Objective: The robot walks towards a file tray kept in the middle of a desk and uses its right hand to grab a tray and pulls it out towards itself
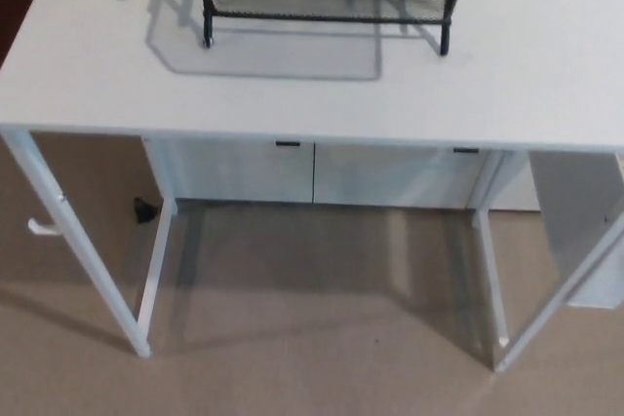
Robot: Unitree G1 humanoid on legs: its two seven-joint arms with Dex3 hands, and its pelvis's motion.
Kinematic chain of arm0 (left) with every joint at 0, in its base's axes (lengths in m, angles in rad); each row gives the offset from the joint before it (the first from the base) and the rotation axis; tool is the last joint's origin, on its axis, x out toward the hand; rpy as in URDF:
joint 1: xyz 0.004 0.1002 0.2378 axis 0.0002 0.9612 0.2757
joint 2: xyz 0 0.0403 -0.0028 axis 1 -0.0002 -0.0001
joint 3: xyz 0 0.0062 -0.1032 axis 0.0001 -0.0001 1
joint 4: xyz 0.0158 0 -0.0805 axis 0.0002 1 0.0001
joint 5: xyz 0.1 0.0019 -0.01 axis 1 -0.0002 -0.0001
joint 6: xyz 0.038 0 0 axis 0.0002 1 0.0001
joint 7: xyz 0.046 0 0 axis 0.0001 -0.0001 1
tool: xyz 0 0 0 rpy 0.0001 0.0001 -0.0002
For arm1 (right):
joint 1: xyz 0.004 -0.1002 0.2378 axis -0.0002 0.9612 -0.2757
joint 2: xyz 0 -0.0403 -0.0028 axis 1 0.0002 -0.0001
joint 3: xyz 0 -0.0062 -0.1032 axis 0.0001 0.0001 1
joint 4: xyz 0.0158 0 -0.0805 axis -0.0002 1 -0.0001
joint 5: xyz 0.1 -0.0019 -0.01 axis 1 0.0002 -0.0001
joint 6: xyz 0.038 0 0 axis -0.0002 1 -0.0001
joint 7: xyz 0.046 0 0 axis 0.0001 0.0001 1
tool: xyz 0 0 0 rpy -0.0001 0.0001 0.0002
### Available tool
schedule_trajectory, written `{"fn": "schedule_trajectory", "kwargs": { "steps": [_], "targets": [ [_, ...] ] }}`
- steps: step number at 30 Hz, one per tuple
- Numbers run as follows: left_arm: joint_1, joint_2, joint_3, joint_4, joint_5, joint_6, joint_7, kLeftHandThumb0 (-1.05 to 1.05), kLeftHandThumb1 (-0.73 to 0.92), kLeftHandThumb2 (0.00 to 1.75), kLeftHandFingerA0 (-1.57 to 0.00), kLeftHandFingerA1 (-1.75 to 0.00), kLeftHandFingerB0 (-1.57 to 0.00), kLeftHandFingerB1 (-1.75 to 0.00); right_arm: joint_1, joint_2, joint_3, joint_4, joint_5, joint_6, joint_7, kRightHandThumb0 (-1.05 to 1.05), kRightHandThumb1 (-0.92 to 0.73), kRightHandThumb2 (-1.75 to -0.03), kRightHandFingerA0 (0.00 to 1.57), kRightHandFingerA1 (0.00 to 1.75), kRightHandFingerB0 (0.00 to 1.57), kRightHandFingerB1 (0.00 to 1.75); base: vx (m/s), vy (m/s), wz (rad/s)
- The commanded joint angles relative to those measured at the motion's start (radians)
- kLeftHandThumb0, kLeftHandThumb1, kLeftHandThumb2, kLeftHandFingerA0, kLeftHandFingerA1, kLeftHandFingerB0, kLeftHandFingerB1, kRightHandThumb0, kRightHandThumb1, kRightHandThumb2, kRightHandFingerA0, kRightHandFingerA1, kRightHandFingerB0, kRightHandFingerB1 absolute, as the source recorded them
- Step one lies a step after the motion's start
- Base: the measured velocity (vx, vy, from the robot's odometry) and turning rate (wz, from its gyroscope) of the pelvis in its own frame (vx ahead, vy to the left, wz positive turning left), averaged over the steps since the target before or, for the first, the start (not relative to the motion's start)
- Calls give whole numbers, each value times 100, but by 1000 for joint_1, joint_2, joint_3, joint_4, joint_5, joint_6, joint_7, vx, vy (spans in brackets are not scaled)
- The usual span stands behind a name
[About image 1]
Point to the black metal file rack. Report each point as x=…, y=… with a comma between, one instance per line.
x=444, y=36

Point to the white desk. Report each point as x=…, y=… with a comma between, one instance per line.
x=97, y=94

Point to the white hook on desk leg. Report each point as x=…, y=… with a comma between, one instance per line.
x=41, y=229

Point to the white low cabinet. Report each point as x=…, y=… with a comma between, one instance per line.
x=234, y=172

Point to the small black floor object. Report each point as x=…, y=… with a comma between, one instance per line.
x=144, y=210

